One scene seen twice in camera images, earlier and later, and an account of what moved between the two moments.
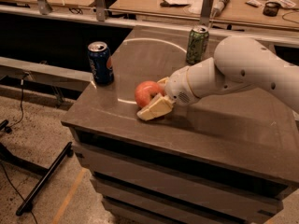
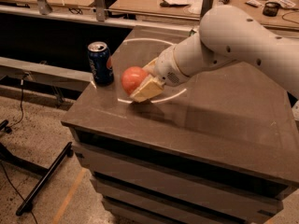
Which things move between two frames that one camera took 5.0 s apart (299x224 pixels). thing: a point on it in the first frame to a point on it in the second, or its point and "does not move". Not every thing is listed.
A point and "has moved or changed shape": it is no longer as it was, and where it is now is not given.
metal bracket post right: x=206 y=7 does not move
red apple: x=144 y=91 has moved or changed shape
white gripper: x=177 y=86 to x=165 y=67
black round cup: x=271 y=8 does not move
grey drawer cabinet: x=225 y=159 does not move
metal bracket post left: x=44 y=6 does not move
